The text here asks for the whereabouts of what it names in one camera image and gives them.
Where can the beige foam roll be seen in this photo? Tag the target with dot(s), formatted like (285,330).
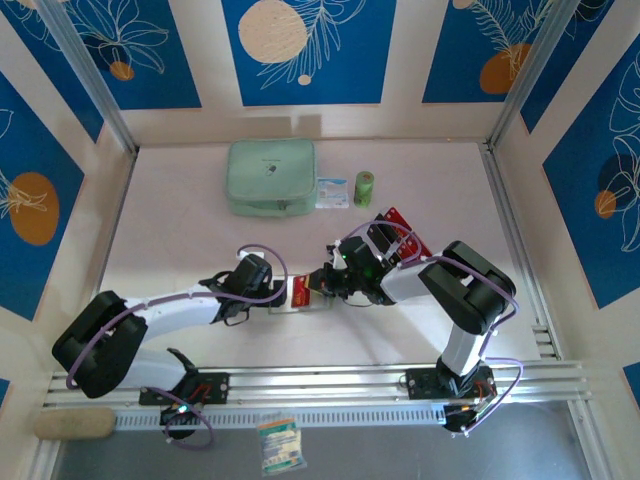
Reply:
(75,424)

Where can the teal printed plastic packet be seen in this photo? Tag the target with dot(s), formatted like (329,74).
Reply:
(281,445)

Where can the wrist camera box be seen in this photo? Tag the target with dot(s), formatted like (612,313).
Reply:
(335,245)
(241,255)

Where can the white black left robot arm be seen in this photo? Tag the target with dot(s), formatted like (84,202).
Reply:
(170,310)

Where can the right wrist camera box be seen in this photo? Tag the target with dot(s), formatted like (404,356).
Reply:
(335,245)

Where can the aluminium side rail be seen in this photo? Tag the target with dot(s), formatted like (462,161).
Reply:
(505,200)

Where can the aluminium frame post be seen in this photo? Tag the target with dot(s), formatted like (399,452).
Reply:
(91,75)
(531,75)

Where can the green card holder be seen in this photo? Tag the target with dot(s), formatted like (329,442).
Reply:
(305,310)

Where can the black controller box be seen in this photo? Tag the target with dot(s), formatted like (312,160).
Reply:
(180,420)

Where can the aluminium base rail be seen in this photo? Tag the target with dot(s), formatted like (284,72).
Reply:
(320,382)

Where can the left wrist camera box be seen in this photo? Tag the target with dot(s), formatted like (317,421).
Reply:
(241,255)

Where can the white blue surgical mask packet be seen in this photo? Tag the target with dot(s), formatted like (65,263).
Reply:
(332,192)

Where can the black VIP card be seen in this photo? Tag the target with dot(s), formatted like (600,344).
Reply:
(384,237)

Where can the mint green zipper pouch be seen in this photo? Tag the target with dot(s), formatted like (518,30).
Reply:
(270,175)

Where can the green cylindrical bottle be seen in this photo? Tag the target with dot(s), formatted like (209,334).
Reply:
(364,190)

